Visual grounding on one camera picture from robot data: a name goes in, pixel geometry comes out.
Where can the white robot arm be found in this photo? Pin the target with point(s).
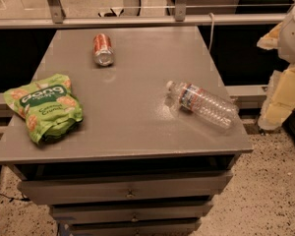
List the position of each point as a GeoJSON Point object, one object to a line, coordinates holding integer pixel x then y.
{"type": "Point", "coordinates": [286, 40]}

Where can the clear plastic water bottle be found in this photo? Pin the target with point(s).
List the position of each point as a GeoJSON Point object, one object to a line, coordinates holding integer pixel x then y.
{"type": "Point", "coordinates": [212, 108]}

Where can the grey drawer cabinet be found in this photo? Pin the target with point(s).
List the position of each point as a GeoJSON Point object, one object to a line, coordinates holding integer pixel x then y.
{"type": "Point", "coordinates": [130, 126]}

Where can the orange soda can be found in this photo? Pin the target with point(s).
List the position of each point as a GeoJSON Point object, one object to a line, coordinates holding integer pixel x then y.
{"type": "Point", "coordinates": [103, 53]}

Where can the green snack bag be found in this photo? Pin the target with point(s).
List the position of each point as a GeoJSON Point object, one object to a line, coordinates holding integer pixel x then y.
{"type": "Point", "coordinates": [48, 107]}

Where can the middle grey drawer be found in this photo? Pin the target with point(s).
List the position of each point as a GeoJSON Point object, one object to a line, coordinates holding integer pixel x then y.
{"type": "Point", "coordinates": [131, 212]}

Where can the grey drawer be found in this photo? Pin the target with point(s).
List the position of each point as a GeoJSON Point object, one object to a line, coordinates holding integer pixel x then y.
{"type": "Point", "coordinates": [142, 228]}
{"type": "Point", "coordinates": [125, 188]}
{"type": "Point", "coordinates": [131, 212]}

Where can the bottom grey drawer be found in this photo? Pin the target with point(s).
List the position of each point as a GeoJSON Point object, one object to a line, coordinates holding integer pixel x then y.
{"type": "Point", "coordinates": [142, 228]}

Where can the grey metal railing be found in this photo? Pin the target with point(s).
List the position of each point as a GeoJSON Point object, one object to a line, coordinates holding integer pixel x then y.
{"type": "Point", "coordinates": [69, 14]}

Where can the top grey drawer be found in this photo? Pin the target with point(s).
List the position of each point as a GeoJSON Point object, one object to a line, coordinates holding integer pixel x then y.
{"type": "Point", "coordinates": [125, 188]}

